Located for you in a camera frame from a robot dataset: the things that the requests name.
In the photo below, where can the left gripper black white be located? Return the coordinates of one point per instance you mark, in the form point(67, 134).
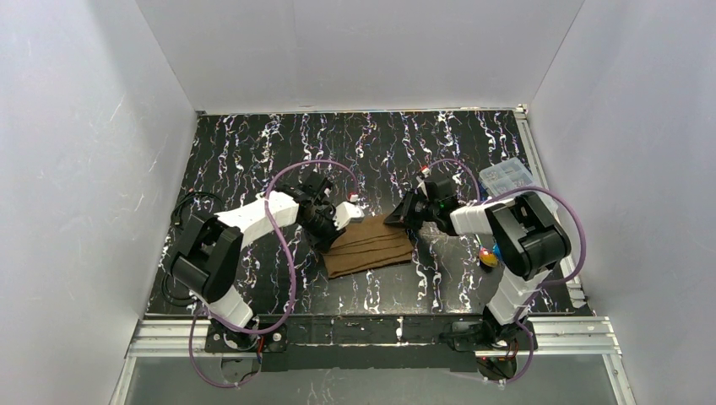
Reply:
point(327, 230)

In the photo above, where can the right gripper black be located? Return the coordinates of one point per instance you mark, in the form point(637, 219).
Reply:
point(412, 207)

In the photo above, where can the brown woven cloth napkin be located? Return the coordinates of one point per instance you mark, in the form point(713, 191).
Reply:
point(367, 245)

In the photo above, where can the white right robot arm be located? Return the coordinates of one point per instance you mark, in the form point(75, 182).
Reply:
point(527, 235)

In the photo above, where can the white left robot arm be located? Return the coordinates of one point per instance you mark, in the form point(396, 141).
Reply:
point(206, 254)

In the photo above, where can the clear plastic compartment box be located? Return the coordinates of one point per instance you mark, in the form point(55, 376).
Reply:
point(506, 176)

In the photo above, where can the red yellow handled utensil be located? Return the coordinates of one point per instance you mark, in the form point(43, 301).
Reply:
point(486, 258)

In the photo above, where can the blue handled utensil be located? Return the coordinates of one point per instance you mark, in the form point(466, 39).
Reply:
point(497, 252)

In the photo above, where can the aluminium side rail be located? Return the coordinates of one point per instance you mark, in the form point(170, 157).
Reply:
point(572, 259)

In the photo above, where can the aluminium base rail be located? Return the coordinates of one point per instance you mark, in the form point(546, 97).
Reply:
point(375, 342)

